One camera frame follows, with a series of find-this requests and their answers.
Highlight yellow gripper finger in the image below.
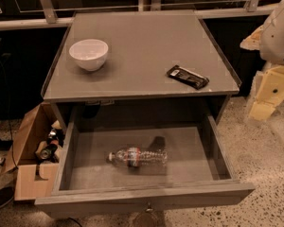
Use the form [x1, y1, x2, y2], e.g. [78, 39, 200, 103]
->
[249, 65, 284, 121]

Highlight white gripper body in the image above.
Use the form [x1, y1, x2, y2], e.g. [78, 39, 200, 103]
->
[249, 64, 284, 98]

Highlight clear plastic water bottle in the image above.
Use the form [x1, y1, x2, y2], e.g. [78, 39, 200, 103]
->
[107, 147, 168, 167]

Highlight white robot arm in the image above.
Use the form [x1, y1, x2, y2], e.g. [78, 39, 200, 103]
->
[240, 0, 284, 120]

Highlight open grey top drawer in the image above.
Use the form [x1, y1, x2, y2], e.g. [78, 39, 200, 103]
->
[35, 116, 255, 218]

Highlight grey cabinet with counter top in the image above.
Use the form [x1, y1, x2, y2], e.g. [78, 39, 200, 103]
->
[42, 10, 240, 114]

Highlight white ceramic bowl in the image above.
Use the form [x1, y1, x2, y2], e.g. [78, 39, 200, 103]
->
[68, 39, 109, 71]

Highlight cans in cardboard box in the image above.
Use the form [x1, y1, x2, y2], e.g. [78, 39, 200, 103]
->
[35, 120, 64, 163]

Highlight cardboard box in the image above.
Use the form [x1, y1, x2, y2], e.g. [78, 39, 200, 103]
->
[1, 103, 59, 201]

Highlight metal window rail frame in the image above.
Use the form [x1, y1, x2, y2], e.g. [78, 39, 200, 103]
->
[0, 0, 284, 32]

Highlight metal drawer pull handle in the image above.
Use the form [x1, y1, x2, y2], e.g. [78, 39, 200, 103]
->
[133, 203, 158, 227]

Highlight black cable on floor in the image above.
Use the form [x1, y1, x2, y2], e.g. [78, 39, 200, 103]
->
[0, 55, 20, 170]

